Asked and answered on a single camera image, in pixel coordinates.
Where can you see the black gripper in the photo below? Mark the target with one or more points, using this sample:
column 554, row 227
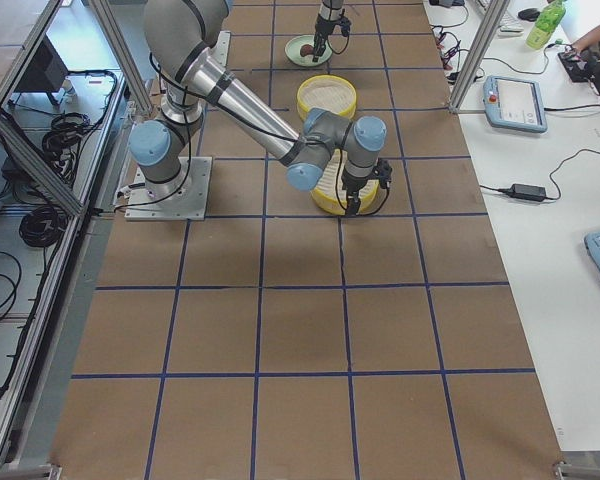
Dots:
column 352, row 187
column 323, row 25

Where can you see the brown bun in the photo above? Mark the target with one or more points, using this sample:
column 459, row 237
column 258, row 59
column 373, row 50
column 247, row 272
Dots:
column 306, row 50

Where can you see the yellow steamer basket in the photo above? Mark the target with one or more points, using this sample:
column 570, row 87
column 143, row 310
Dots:
column 328, row 92
column 329, row 194

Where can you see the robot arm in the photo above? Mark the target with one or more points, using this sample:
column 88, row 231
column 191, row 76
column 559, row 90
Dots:
column 331, row 15
column 181, row 36

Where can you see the light green plate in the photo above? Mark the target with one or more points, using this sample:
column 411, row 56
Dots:
column 292, row 51

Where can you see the black power adapter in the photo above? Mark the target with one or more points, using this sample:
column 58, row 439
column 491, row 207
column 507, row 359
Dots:
column 527, row 192

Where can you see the teach pendant with red button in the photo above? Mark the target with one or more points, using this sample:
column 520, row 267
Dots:
column 514, row 104

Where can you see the green drink bottle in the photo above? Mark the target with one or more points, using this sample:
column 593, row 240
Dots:
column 545, row 25

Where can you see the aluminium frame post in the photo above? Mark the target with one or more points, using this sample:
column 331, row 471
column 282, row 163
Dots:
column 477, row 51

